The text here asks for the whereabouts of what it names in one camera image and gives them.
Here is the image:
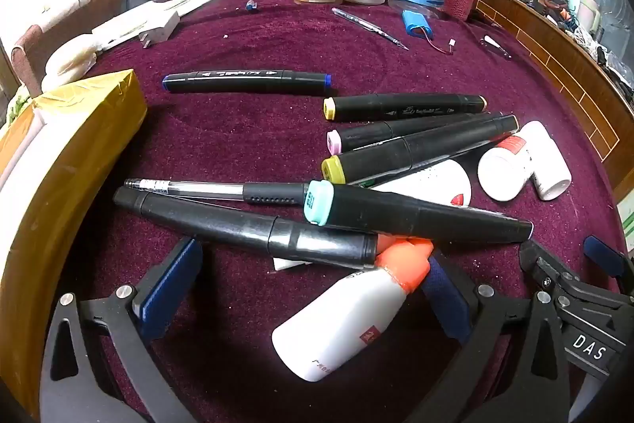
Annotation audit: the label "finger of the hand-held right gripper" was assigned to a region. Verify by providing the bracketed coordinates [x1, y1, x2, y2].
[520, 239, 582, 300]
[583, 235, 634, 300]

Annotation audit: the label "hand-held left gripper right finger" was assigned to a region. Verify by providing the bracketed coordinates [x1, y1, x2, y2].
[423, 255, 570, 423]

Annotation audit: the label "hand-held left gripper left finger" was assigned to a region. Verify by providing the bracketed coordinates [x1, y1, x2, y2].
[40, 237, 204, 423]

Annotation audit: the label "black marker dark cap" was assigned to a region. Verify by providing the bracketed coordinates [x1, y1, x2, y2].
[113, 186, 392, 269]

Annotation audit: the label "black marker teal cap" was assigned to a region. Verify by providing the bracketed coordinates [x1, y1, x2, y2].
[304, 179, 535, 244]

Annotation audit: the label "plain white pill bottle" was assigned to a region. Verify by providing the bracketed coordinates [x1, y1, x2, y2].
[515, 121, 573, 201]

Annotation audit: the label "clear gel pen black grip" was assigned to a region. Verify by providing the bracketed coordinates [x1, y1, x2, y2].
[124, 178, 310, 207]

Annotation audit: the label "white pill bottle red label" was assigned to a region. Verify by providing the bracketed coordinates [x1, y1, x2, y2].
[478, 132, 533, 202]

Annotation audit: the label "white glue bottle orange cap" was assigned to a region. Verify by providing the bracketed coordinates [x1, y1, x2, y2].
[271, 237, 434, 383]

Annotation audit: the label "white bottle red green label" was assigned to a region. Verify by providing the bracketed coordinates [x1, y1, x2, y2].
[371, 159, 472, 208]

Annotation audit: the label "black marker olive cap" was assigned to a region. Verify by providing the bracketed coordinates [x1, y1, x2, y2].
[321, 113, 520, 184]

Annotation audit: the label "gold cardboard box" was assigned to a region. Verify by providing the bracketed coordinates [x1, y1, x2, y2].
[0, 69, 149, 409]

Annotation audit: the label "black marker pink cap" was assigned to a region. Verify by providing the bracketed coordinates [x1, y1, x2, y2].
[326, 113, 501, 155]

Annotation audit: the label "black marker yellow cap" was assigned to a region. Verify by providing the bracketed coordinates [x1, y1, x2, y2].
[323, 93, 489, 122]

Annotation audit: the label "black marker blue cap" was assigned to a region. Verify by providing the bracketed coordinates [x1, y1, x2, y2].
[162, 70, 332, 97]

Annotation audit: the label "white green box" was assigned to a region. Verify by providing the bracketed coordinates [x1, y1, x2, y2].
[617, 200, 634, 253]

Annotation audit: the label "small white paper scrap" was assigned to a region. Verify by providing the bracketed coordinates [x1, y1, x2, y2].
[273, 257, 314, 274]

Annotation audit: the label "wooden cabinet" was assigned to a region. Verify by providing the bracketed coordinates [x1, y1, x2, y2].
[475, 0, 634, 196]

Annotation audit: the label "clutter of small toys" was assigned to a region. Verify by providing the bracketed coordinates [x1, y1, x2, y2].
[537, 0, 634, 77]

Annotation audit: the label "round white packages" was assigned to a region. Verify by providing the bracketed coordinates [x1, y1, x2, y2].
[42, 34, 100, 92]

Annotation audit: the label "white charger adapter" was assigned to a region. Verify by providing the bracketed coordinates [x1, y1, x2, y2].
[92, 2, 180, 50]

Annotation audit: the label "blue battery pack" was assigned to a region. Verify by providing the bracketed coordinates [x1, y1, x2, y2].
[401, 10, 437, 40]

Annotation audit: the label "silver pen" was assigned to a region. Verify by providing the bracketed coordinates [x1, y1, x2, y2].
[332, 7, 411, 52]

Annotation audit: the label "brown armchair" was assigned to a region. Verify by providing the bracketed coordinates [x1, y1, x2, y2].
[10, 0, 127, 97]

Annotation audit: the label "red wire white connector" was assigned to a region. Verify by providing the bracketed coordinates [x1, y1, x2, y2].
[418, 31, 457, 56]

